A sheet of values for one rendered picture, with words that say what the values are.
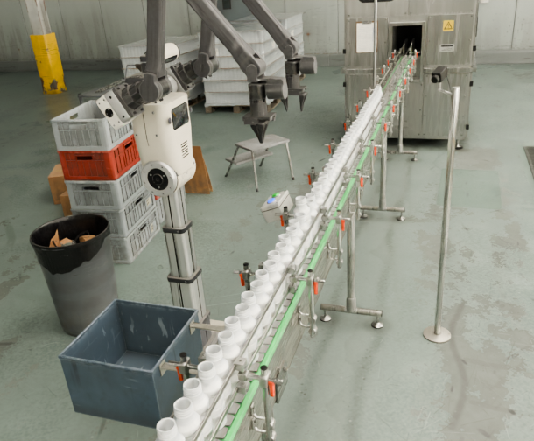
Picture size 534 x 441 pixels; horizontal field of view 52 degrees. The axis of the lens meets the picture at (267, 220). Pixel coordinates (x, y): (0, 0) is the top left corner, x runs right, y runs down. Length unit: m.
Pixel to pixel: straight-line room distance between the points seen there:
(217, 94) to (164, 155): 6.23
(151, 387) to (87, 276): 1.73
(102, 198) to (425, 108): 3.66
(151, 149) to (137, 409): 1.02
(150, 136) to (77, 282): 1.32
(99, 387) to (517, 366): 2.17
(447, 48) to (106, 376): 5.12
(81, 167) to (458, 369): 2.75
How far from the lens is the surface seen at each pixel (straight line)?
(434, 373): 3.03
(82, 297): 3.36
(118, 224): 4.10
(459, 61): 6.15
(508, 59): 11.74
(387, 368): 3.03
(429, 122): 6.29
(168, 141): 2.21
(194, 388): 1.19
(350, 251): 3.06
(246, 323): 1.41
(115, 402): 1.76
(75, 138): 4.00
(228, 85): 8.35
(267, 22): 2.27
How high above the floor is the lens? 1.94
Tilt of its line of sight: 25 degrees down
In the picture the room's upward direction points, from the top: 4 degrees counter-clockwise
